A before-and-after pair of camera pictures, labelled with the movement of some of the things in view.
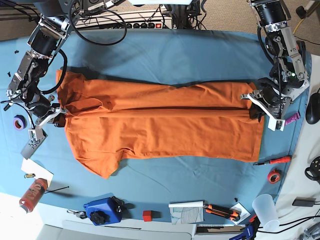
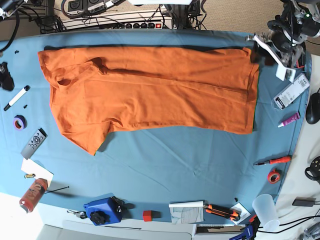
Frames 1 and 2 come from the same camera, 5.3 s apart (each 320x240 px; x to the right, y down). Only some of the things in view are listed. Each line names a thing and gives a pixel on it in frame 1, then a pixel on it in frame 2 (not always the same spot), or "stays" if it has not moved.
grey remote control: x=33 y=146 stays
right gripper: x=274 y=99 to x=293 y=52
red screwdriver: x=279 y=160 stays
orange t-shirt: x=108 y=122 to x=198 y=90
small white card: x=244 y=214 stays
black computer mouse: x=312 y=112 stays
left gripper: x=43 y=108 to x=6 y=81
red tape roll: x=273 y=176 stays
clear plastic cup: x=265 y=209 stays
